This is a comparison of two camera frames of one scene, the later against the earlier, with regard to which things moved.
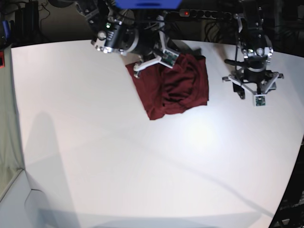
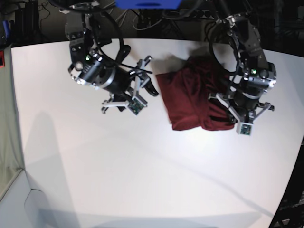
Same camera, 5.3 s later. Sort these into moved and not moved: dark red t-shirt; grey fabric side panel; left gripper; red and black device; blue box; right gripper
Moved: left gripper; right gripper; dark red t-shirt
Not moved: blue box; red and black device; grey fabric side panel
